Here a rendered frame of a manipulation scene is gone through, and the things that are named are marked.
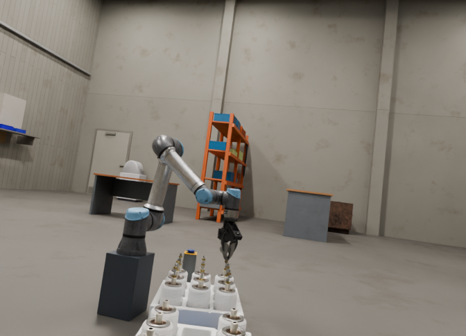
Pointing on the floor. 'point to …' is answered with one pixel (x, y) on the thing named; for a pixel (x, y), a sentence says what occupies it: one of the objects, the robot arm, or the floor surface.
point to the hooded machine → (132, 170)
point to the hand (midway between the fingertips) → (227, 258)
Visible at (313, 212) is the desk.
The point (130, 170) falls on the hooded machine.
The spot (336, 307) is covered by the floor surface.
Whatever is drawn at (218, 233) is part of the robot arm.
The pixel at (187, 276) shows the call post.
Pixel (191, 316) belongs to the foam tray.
